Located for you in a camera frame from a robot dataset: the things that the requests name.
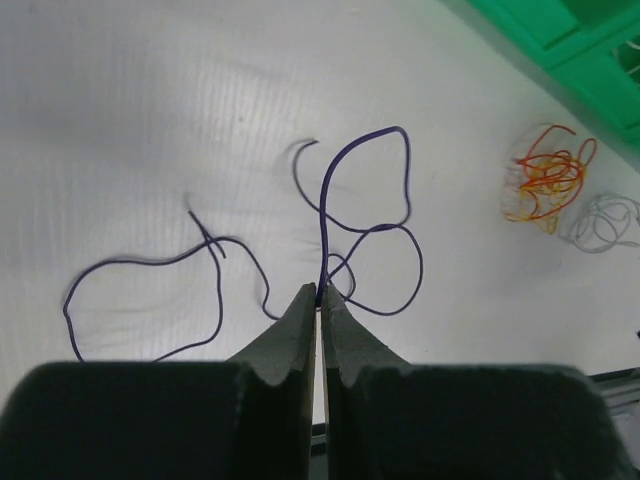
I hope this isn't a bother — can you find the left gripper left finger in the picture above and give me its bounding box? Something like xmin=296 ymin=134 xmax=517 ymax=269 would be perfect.
xmin=1 ymin=284 xmax=316 ymax=479

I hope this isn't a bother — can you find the grey translucent wire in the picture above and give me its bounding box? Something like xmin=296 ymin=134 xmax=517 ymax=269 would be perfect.
xmin=559 ymin=193 xmax=640 ymax=255

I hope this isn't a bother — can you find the green compartment tray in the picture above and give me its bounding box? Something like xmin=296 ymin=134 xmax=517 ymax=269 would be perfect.
xmin=443 ymin=0 xmax=639 ymax=149

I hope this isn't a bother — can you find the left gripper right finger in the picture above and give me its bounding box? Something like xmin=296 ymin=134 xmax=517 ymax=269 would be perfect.
xmin=321 ymin=287 xmax=635 ymax=479

